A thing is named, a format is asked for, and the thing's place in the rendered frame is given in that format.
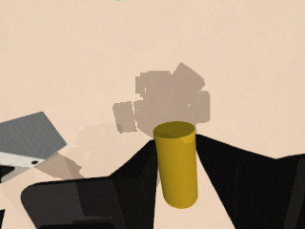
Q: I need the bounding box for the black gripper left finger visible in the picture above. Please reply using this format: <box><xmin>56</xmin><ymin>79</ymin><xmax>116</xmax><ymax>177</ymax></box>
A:
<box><xmin>20</xmin><ymin>139</ymin><xmax>158</xmax><ymax>229</ymax></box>

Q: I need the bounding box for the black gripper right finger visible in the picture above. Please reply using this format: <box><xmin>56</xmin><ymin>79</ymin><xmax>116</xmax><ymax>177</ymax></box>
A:
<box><xmin>195</xmin><ymin>134</ymin><xmax>305</xmax><ymax>229</ymax></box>

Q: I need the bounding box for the yellow tall cylinder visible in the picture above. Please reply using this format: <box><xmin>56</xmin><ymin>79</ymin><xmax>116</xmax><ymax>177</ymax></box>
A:
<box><xmin>153</xmin><ymin>121</ymin><xmax>198</xmax><ymax>209</ymax></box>

